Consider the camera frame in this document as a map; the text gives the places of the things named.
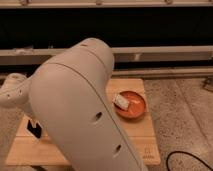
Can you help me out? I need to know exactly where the black eraser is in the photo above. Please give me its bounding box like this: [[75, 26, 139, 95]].
[[27, 121, 42, 139]]

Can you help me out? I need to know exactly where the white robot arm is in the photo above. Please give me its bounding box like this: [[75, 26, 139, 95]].
[[0, 38, 148, 171]]

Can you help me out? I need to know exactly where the white sponge block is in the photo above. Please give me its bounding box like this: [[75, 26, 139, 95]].
[[113, 94, 130, 111]]

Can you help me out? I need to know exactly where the orange bowl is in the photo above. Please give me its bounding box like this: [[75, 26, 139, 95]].
[[113, 91, 146, 120]]

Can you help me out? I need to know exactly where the wooden table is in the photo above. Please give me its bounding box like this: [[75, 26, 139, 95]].
[[5, 79, 161, 166]]

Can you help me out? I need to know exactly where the black floor cable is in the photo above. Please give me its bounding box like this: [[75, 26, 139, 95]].
[[165, 150, 213, 171]]

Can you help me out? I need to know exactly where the grey metal rail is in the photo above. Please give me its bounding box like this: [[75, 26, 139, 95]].
[[0, 45, 213, 66]]

